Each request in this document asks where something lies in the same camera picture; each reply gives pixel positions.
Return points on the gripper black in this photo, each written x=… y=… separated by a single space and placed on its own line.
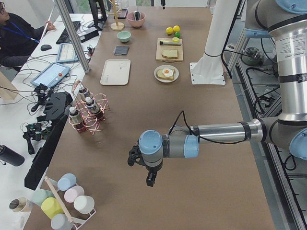
x=152 y=169

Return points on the bread slice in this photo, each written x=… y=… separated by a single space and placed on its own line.
x=170 y=53
x=160 y=75

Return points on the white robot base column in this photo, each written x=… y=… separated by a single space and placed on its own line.
x=209 y=69

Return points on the cream rabbit tray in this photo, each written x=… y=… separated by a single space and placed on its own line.
x=115 y=72

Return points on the white cup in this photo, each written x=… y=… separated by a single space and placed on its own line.
x=84 y=204

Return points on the pink cup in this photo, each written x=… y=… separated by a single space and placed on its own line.
x=72 y=193

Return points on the blue cup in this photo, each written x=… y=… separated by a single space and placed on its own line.
x=67 y=181

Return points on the tea bottle middle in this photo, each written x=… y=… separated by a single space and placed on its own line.
x=92 y=105

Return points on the tea bottle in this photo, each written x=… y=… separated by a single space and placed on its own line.
x=84 y=93
x=74 y=115
x=92 y=105

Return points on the tea bottle front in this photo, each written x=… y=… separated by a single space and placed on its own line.
x=74 y=115

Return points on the grey cup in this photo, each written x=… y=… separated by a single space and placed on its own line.
x=60 y=222

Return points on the bread slice under egg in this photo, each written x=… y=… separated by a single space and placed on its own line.
x=160 y=75

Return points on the fried egg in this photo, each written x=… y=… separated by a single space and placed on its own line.
x=168 y=73

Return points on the white round plate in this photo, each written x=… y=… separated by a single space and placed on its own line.
x=166 y=67

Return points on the tea bottle back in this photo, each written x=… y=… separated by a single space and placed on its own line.
x=84 y=93

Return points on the yellow cup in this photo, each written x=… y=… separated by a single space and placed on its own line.
x=51 y=207

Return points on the green cup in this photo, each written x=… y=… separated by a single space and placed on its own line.
x=40 y=196

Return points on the black long device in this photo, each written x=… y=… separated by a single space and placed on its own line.
x=55 y=112

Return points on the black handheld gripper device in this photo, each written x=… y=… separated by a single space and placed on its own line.
x=36 y=132

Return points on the wooden cutting board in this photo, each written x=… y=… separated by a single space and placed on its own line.
x=159 y=49

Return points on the grey folded cloth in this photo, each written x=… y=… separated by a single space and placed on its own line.
x=121 y=50

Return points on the paper cup with metal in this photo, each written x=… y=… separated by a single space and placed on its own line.
x=21 y=204

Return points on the half lemon slice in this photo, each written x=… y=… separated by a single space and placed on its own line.
x=175 y=39

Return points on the blue teach pendant near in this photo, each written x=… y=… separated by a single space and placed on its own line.
x=51 y=75

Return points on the blue teach pendant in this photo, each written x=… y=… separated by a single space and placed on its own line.
x=51 y=75
x=66 y=54

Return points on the mint green bowl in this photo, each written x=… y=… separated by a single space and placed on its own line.
x=124 y=36

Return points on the green lime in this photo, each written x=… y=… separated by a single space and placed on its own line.
x=177 y=34

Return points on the black water bottle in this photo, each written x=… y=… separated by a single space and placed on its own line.
x=11 y=157

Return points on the blue teach pendant far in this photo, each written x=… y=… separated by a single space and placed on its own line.
x=66 y=54

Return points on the wooden mug tree stand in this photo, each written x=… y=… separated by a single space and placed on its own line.
x=117 y=25

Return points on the metal ice scoop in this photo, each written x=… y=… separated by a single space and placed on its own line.
x=136 y=15

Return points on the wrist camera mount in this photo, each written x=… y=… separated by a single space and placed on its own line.
x=135 y=156

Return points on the white wire cup rack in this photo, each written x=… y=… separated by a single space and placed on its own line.
x=80 y=221

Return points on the copper wire bottle rack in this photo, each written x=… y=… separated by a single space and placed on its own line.
x=89 y=122

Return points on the aluminium frame post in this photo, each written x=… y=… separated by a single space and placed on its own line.
x=63 y=11

